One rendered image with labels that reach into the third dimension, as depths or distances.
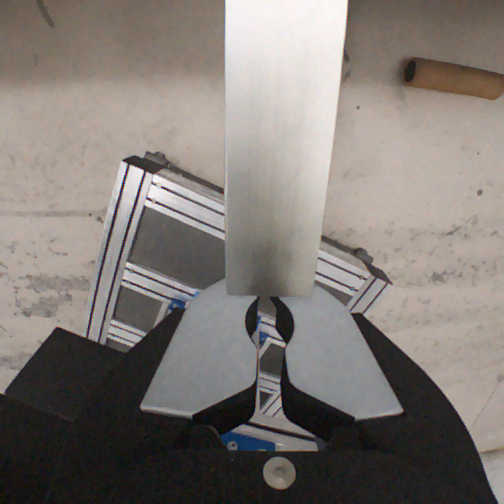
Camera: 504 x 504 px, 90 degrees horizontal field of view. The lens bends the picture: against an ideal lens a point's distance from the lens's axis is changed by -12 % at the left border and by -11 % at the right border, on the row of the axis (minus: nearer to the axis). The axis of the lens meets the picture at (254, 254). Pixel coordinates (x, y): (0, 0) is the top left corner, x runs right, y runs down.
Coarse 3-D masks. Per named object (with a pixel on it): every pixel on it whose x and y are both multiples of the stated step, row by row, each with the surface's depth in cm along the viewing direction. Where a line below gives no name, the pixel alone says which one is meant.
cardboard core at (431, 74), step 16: (416, 64) 70; (432, 64) 70; (448, 64) 70; (416, 80) 72; (432, 80) 71; (448, 80) 71; (464, 80) 70; (480, 80) 70; (496, 80) 70; (480, 96) 75; (496, 96) 73
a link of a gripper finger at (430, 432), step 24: (384, 336) 9; (384, 360) 8; (408, 360) 8; (408, 384) 7; (432, 384) 7; (408, 408) 6; (432, 408) 6; (360, 432) 6; (384, 432) 6; (408, 432) 6; (432, 432) 6; (456, 432) 6; (408, 456) 5; (432, 456) 5; (456, 456) 5; (456, 480) 5; (480, 480) 5
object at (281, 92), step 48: (240, 0) 6; (288, 0) 6; (336, 0) 6; (240, 48) 6; (288, 48) 6; (336, 48) 6; (240, 96) 7; (288, 96) 7; (336, 96) 7; (240, 144) 7; (288, 144) 7; (240, 192) 8; (288, 192) 8; (240, 240) 9; (288, 240) 9; (240, 288) 10; (288, 288) 10
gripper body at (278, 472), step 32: (192, 448) 5; (224, 448) 5; (352, 448) 5; (128, 480) 4; (160, 480) 4; (192, 480) 5; (224, 480) 5; (256, 480) 5; (288, 480) 5; (320, 480) 5; (352, 480) 5; (384, 480) 5; (416, 480) 4
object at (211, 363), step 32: (224, 288) 11; (192, 320) 9; (224, 320) 9; (256, 320) 11; (192, 352) 8; (224, 352) 8; (256, 352) 8; (160, 384) 7; (192, 384) 7; (224, 384) 7; (256, 384) 7; (192, 416) 6; (224, 416) 7
